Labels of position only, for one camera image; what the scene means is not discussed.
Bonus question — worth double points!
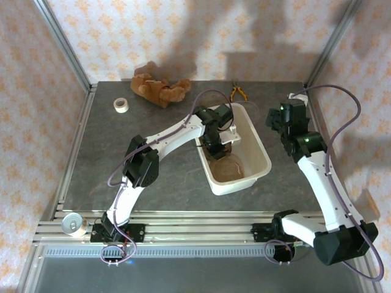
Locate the white plastic bin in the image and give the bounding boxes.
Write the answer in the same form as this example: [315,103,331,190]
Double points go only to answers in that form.
[195,103,272,197]

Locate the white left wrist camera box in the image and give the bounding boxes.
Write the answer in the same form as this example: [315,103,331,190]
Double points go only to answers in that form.
[219,125,242,145]

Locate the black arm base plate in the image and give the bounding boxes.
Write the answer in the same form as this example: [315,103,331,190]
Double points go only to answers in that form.
[252,222,307,244]
[90,223,145,244]

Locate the silver tin can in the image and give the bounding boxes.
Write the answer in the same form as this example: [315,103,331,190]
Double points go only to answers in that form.
[60,212,89,238]

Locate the aluminium front rail frame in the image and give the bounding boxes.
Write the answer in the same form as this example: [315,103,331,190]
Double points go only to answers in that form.
[32,210,367,245]

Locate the brown plush teddy bear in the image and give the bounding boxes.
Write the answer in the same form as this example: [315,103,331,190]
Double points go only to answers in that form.
[130,60,192,109]

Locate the clear glass plate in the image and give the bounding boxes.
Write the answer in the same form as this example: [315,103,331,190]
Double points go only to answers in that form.
[243,102,260,123]

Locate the grey metal front panel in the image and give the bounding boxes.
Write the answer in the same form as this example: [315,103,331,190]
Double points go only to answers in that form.
[23,244,384,293]

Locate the white masking tape roll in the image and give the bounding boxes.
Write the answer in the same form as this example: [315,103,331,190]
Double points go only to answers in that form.
[113,97,131,114]

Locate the yellow black pliers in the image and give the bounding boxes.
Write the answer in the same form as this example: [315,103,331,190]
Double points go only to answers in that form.
[229,78,248,102]

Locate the purple cable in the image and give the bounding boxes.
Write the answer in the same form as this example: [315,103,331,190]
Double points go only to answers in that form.
[264,85,385,281]
[100,89,236,267]

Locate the aluminium frame post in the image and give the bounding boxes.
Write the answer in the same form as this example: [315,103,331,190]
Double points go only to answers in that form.
[304,0,365,89]
[32,0,93,90]

